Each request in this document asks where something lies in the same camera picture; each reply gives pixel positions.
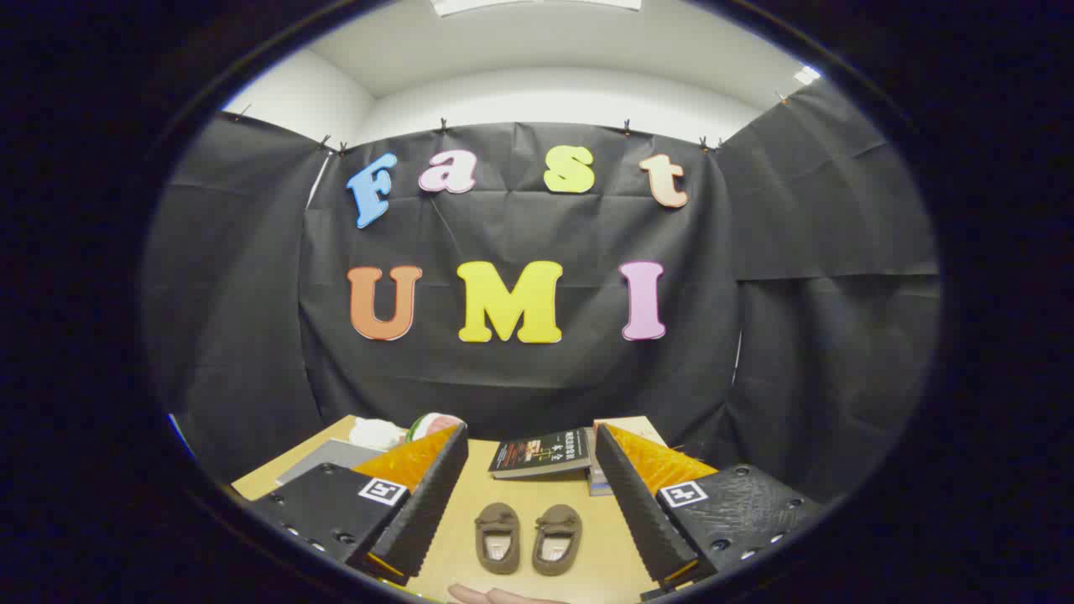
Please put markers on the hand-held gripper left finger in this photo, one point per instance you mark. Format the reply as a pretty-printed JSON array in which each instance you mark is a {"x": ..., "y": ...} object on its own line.
[{"x": 424, "y": 512}]

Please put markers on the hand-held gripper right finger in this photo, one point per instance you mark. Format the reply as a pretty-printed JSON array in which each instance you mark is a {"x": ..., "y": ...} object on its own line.
[{"x": 638, "y": 512}]

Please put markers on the brown shoe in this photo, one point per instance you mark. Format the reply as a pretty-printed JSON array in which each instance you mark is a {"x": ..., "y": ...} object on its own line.
[
  {"x": 497, "y": 537},
  {"x": 557, "y": 537}
]

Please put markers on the blue book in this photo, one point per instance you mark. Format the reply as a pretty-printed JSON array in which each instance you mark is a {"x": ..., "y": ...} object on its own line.
[{"x": 598, "y": 488}]

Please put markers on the beige book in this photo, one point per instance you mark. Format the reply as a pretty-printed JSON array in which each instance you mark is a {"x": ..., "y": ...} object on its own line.
[{"x": 642, "y": 426}]

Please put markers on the watermelon slice plush toy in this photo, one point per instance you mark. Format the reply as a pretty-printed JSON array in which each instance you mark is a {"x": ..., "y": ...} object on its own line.
[{"x": 436, "y": 422}]

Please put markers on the white plush toy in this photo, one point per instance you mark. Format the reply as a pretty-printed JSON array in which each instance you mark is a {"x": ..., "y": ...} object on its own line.
[{"x": 373, "y": 434}]

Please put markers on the black book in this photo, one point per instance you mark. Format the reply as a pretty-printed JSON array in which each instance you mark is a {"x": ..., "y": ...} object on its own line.
[{"x": 541, "y": 453}]

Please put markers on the ceiling light panel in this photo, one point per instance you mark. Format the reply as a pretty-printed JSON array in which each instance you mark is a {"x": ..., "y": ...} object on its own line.
[{"x": 470, "y": 7}]

